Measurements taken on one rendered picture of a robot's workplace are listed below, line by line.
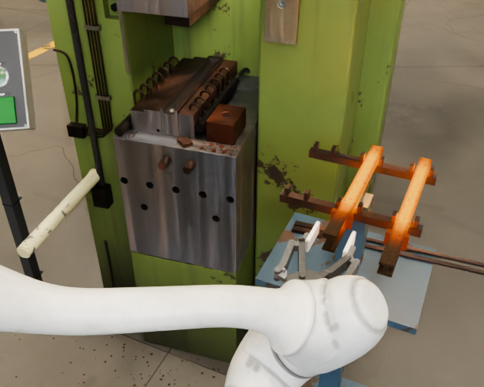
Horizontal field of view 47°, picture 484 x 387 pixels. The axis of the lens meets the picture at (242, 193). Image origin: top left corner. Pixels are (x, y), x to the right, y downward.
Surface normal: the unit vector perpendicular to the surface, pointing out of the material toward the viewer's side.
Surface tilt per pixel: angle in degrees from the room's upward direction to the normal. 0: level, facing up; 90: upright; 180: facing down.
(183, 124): 90
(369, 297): 44
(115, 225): 90
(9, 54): 60
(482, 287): 0
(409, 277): 0
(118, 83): 90
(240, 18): 90
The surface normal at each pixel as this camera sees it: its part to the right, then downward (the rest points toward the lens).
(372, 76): -0.29, 0.56
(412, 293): 0.00, -0.81
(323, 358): -0.09, 0.69
